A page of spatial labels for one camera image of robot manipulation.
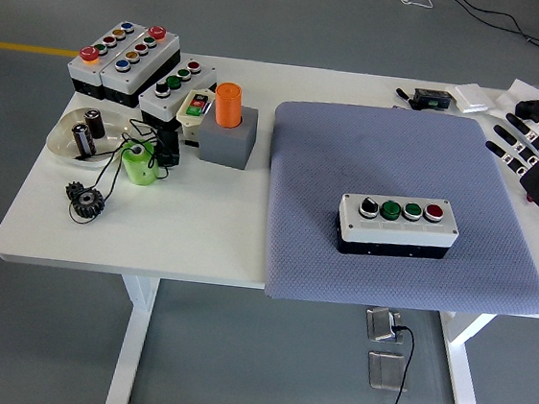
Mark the small black box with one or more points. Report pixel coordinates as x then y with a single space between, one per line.
168 150

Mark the large dark metal gear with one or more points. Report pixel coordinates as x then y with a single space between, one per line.
88 204

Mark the dark cylindrical capacitor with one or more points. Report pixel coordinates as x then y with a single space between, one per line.
83 140
95 125

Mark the green plastic cylinder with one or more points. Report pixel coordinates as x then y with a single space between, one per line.
139 166

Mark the five-button box with mushroom button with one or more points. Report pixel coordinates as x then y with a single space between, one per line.
133 79
85 74

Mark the orange cylinder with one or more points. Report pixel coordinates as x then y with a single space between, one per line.
228 106

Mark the cream red-green switch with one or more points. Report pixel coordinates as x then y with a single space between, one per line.
189 116

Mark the white wall switch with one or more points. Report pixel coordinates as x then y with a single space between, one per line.
470 99

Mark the four-button control box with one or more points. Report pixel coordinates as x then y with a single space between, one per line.
164 101
392 231

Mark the grey block holder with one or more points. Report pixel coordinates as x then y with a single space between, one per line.
224 146

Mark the open metal floor socket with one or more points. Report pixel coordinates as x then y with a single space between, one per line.
382 325

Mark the shallow clear dish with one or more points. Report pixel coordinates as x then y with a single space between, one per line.
61 141

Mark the black screwdriver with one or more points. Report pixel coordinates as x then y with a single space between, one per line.
403 95

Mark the white table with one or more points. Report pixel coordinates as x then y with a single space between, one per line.
175 230

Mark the black module with green terminal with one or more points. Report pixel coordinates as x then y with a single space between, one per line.
432 98

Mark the small dark metal gear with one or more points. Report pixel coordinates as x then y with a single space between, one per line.
73 190

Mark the grey-blue textured mat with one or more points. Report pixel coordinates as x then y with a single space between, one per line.
331 160

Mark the closed metal floor plate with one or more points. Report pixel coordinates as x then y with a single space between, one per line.
387 371

